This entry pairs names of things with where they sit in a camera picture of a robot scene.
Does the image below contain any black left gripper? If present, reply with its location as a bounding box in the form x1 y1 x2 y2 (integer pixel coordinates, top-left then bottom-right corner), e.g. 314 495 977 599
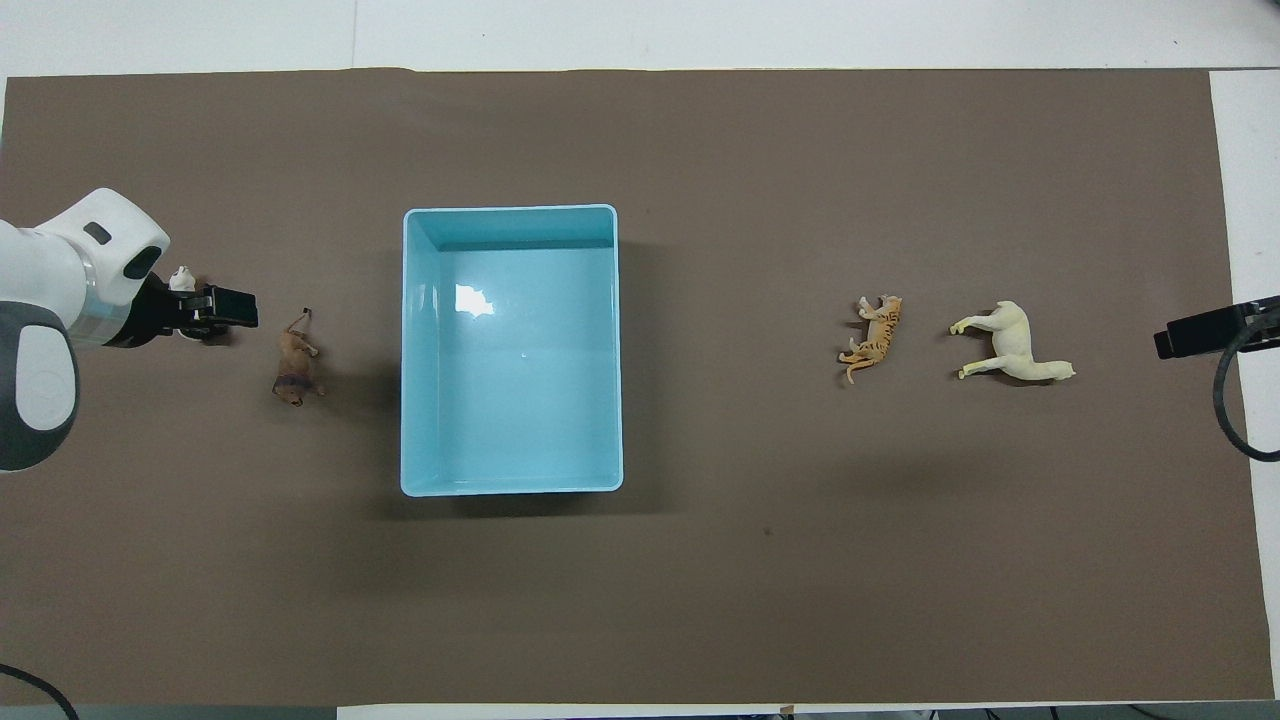
126 272 259 347

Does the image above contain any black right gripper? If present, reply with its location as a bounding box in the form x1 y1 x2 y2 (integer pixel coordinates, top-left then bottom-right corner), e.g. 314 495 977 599
1153 297 1280 361

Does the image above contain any black and white panda toy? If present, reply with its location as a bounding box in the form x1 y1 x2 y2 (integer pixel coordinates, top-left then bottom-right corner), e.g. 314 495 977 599
166 264 227 346

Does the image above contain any brown lion toy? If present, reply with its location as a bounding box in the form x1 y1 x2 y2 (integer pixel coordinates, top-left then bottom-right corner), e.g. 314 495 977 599
271 308 327 408

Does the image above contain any cream horse toy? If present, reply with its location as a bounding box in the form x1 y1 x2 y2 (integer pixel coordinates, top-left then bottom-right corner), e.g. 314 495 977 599
948 300 1078 385

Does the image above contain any orange striped tiger toy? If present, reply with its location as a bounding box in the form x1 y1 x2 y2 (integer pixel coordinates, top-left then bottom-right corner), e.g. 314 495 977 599
837 294 904 386

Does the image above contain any light blue plastic storage box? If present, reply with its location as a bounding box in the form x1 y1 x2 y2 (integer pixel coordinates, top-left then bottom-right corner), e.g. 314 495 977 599
400 204 625 498

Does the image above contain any brown paper table mat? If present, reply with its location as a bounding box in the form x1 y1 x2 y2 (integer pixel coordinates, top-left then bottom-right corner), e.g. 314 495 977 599
0 67 1275 707

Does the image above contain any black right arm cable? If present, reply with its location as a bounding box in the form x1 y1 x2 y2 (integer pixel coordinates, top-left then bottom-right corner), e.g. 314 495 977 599
1212 318 1280 464

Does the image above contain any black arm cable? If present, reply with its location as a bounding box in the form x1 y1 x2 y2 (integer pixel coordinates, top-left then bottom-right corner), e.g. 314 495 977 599
0 662 80 720
1212 318 1280 464

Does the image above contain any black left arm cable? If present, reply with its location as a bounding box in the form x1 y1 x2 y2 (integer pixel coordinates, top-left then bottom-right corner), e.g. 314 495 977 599
0 662 80 720

